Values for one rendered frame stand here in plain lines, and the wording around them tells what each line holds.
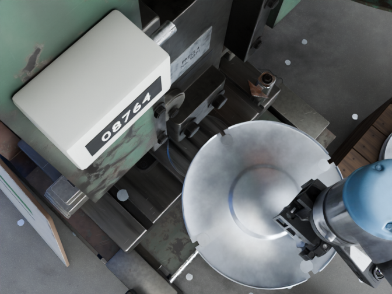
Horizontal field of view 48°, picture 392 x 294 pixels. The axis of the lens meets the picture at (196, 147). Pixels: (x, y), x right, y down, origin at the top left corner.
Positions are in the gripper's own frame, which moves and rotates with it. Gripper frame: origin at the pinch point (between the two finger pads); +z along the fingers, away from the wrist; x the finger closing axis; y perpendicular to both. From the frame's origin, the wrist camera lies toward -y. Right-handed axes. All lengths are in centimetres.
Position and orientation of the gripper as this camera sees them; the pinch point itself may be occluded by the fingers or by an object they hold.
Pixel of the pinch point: (307, 240)
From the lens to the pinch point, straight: 76.7
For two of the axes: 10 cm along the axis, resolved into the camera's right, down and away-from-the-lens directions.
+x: -6.8, 6.9, -2.3
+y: -7.3, -6.6, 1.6
